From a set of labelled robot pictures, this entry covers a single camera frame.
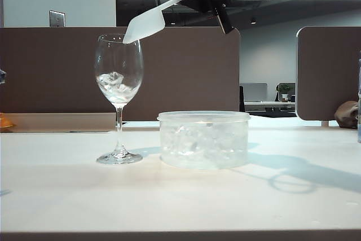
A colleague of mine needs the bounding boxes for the white plastic ice shovel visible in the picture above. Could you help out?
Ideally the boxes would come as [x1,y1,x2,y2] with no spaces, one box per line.
[124,0,202,45]

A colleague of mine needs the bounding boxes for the small ice cubes portion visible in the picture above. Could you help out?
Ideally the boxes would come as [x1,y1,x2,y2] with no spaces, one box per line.
[96,72,135,99]

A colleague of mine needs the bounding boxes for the clear wine glass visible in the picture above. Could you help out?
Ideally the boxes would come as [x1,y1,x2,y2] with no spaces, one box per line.
[94,33,144,165]

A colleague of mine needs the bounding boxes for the clear ice cubes heap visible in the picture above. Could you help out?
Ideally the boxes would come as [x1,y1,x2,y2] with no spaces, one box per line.
[162,124,248,166]

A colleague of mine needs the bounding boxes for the orange object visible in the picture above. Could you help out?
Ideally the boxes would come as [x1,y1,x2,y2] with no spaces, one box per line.
[0,112,15,129]

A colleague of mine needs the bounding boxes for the large brown desk divider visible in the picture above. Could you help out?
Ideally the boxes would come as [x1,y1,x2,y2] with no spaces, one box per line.
[0,27,241,122]

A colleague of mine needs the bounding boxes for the beige cardboard box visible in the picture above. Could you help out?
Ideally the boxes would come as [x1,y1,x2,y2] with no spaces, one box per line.
[0,112,117,134]

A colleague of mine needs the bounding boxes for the grey background partition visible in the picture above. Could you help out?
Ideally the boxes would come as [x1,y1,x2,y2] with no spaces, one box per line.
[243,82,268,102]

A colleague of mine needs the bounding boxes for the green potted plant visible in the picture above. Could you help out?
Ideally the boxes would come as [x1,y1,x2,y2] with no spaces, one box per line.
[276,82,294,103]

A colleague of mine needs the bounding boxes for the clear round plastic container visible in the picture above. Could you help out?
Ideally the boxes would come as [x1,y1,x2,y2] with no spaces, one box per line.
[157,110,252,170]

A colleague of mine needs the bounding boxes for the small brown desk divider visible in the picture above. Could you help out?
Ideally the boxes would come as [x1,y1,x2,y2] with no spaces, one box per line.
[296,25,361,121]

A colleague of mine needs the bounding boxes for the clear plastic water bottle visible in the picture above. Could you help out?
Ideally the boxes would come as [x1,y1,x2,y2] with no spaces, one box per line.
[357,59,361,143]

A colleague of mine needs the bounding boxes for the metal wall switch plate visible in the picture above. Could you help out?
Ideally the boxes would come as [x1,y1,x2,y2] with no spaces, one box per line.
[49,10,67,28]

